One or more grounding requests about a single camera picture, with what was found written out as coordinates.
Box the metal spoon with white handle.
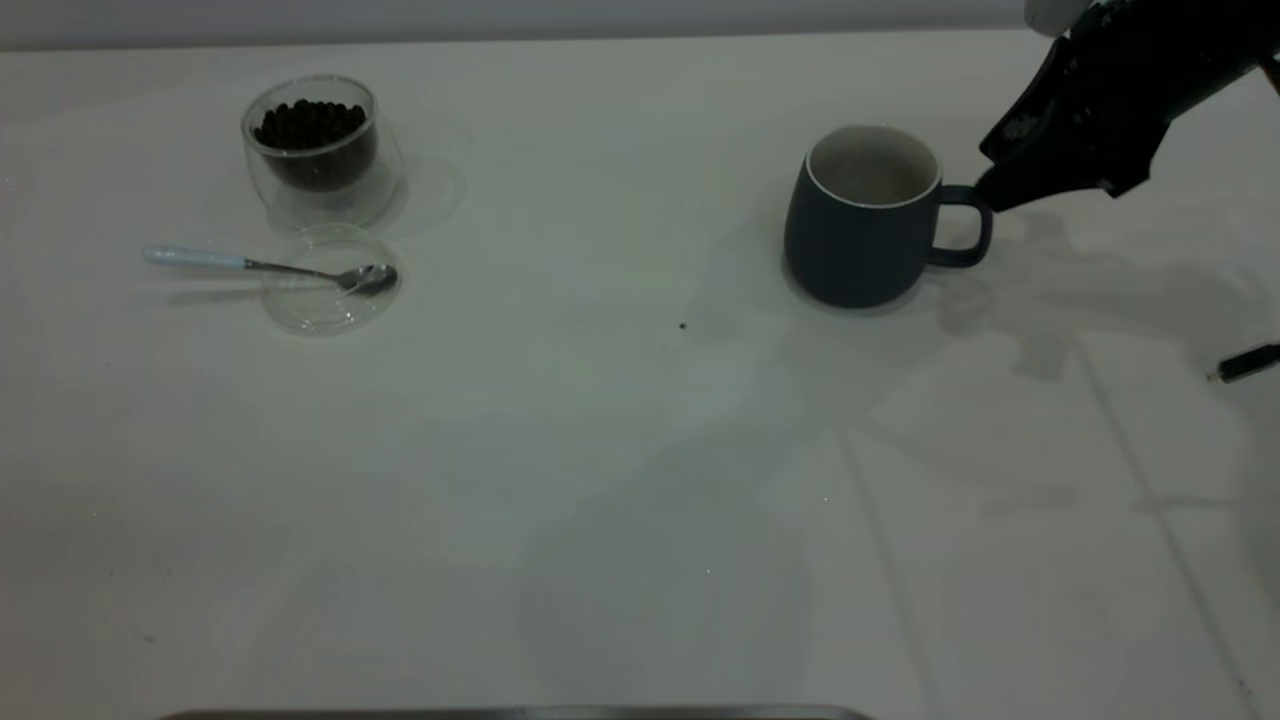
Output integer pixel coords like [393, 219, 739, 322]
[143, 244, 399, 297]

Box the clear glass lid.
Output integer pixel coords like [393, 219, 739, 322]
[262, 222, 403, 336]

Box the black cable plug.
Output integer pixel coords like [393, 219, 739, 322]
[1205, 344, 1280, 385]

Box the dark coffee beans pile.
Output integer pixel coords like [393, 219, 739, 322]
[252, 97, 379, 193]

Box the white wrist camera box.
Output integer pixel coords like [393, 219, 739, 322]
[1024, 0, 1093, 38]

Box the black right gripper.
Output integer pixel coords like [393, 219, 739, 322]
[973, 0, 1280, 213]

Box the dark grey ceramic mug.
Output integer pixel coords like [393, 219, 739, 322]
[783, 123, 995, 309]

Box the clear double-wall glass cup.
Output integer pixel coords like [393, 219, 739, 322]
[240, 73, 406, 233]

